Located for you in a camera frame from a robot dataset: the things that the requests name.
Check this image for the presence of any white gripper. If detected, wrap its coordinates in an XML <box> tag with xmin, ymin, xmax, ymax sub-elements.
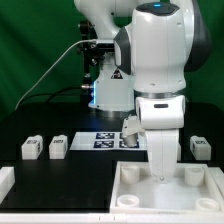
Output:
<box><xmin>136</xmin><ymin>95</ymin><xmax>185</xmax><ymax>182</ymax></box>

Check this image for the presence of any white square tabletop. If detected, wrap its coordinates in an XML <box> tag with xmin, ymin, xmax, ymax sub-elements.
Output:
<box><xmin>110</xmin><ymin>161</ymin><xmax>224</xmax><ymax>215</ymax></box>

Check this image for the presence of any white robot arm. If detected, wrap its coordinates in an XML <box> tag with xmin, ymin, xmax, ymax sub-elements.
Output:
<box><xmin>74</xmin><ymin>0</ymin><xmax>211</xmax><ymax>182</ymax></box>

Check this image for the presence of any white sheet with markers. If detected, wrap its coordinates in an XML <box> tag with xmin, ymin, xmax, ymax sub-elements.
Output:
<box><xmin>70</xmin><ymin>132</ymin><xmax>146</xmax><ymax>151</ymax></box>

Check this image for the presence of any white right obstacle bar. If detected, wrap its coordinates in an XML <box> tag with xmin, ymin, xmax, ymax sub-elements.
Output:
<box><xmin>210</xmin><ymin>167</ymin><xmax>224</xmax><ymax>198</ymax></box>

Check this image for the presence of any white obstacle bar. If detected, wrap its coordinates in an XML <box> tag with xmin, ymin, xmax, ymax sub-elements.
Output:
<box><xmin>0</xmin><ymin>167</ymin><xmax>15</xmax><ymax>204</ymax></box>
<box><xmin>210</xmin><ymin>167</ymin><xmax>224</xmax><ymax>198</ymax></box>

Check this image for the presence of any white front table strip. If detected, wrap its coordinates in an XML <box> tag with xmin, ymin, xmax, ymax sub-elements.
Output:
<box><xmin>0</xmin><ymin>213</ymin><xmax>224</xmax><ymax>224</ymax></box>

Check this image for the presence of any white left obstacle bar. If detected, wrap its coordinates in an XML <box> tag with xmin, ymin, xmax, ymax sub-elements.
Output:
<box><xmin>0</xmin><ymin>167</ymin><xmax>15</xmax><ymax>204</ymax></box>

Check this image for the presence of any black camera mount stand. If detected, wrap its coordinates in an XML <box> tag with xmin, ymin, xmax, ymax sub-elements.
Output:
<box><xmin>77</xmin><ymin>20</ymin><xmax>114</xmax><ymax>88</ymax></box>

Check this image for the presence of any white camera cable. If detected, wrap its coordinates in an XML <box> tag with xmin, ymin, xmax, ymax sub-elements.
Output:
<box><xmin>14</xmin><ymin>38</ymin><xmax>116</xmax><ymax>111</ymax></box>

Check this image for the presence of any black cable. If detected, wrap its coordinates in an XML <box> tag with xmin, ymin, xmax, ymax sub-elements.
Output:
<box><xmin>19</xmin><ymin>87</ymin><xmax>84</xmax><ymax>107</ymax></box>

